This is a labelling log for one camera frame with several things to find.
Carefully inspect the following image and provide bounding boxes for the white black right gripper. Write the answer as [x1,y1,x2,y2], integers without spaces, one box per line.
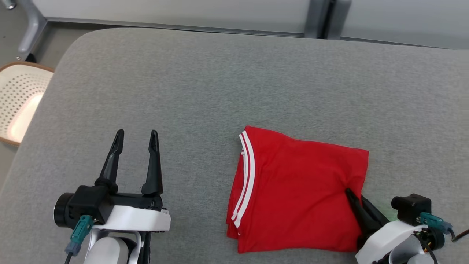
[346,188,426,264]

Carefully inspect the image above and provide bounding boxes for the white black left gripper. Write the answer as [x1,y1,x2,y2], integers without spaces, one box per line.
[93,129,171,232]

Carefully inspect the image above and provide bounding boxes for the red basketball jersey white sleeves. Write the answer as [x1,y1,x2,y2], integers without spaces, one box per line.
[226,126,369,254]

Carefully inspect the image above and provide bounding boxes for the cream perforated laundry basket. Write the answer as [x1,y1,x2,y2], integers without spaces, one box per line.
[0,62,55,147]

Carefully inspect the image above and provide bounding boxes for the white partition panel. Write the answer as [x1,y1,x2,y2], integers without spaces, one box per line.
[339,0,469,50]
[32,0,312,35]

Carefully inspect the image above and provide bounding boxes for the grey partition foot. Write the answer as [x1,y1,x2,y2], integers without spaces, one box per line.
[16,0,48,54]

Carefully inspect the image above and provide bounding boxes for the teal right cable connector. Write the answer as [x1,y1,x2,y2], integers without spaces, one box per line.
[418,212,453,235]

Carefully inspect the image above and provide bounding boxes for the teal cable connector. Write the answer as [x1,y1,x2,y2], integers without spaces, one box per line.
[418,212,453,235]
[65,215,94,256]

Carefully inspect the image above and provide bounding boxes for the teal left cable connector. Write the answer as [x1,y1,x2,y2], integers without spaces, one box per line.
[65,215,94,256]

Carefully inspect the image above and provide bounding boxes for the black right camera cable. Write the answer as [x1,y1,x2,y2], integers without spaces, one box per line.
[449,227,469,242]

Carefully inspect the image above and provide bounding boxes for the grey partition post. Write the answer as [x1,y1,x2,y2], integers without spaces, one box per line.
[304,0,352,40]

